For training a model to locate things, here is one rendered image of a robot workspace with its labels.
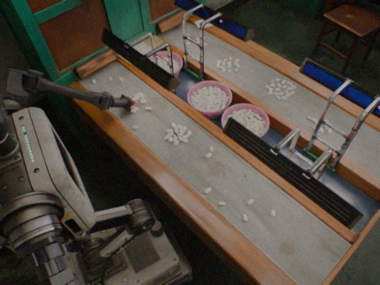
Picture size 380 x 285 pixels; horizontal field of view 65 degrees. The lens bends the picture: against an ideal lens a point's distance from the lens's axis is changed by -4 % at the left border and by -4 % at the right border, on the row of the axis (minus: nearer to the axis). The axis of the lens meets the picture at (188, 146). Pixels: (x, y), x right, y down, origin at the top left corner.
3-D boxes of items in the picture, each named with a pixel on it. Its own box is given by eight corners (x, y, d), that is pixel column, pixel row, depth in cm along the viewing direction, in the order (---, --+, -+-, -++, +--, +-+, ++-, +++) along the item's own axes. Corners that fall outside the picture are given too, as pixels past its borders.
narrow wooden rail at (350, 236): (344, 251, 138) (353, 243, 129) (118, 70, 221) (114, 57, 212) (350, 243, 140) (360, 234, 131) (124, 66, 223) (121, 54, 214)
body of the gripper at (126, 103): (124, 94, 181) (114, 92, 175) (134, 102, 176) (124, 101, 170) (120, 103, 183) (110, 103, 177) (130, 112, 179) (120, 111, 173)
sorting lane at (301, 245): (310, 298, 121) (312, 297, 119) (79, 84, 204) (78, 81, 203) (350, 247, 132) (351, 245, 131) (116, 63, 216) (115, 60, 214)
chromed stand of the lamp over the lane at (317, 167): (285, 226, 144) (312, 179, 108) (253, 199, 154) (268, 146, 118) (309, 200, 151) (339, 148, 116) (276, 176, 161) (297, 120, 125)
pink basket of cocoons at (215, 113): (221, 128, 182) (221, 117, 174) (180, 114, 189) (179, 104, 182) (237, 98, 195) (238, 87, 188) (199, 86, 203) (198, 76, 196)
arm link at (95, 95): (22, 92, 143) (28, 70, 140) (22, 88, 147) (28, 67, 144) (107, 113, 166) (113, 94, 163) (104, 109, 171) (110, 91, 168)
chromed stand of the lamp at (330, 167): (331, 175, 159) (366, 119, 123) (300, 153, 169) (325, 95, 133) (350, 154, 166) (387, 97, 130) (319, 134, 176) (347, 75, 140)
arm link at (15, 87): (3, 83, 142) (8, 63, 139) (32, 91, 150) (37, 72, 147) (-1, 117, 108) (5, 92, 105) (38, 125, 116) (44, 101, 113)
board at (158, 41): (130, 66, 206) (130, 64, 205) (118, 56, 213) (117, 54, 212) (167, 44, 218) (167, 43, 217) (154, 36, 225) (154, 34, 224)
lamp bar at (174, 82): (169, 92, 149) (167, 81, 143) (101, 41, 178) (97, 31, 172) (181, 84, 152) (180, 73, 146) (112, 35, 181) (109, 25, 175)
